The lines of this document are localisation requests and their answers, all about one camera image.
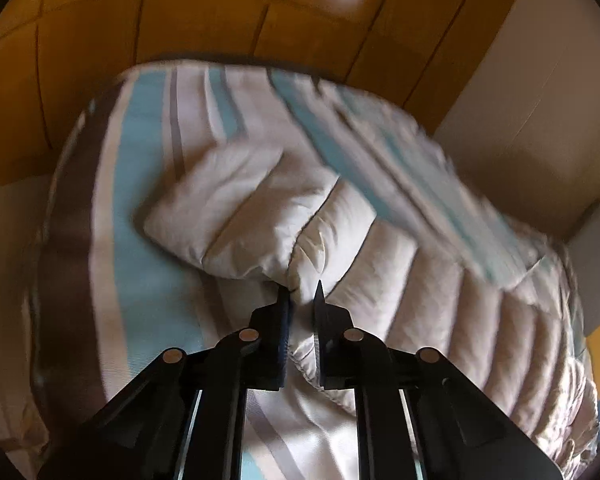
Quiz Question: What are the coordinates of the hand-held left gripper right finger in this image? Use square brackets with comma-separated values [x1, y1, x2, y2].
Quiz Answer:
[312, 280, 563, 480]

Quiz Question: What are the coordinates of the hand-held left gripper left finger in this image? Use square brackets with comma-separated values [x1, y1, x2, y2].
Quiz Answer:
[37, 285, 296, 480]

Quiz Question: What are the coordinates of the white quilted duvet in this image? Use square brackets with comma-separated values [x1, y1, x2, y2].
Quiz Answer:
[142, 140, 600, 480]

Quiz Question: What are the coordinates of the striped bed sheet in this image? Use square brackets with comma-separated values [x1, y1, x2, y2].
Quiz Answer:
[27, 60, 600, 480]

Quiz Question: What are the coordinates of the striped pillow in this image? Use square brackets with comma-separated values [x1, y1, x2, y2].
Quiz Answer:
[267, 70, 543, 283]

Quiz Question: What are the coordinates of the brown wooden wardrobe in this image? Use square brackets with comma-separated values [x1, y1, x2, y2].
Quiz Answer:
[0, 0, 533, 186]

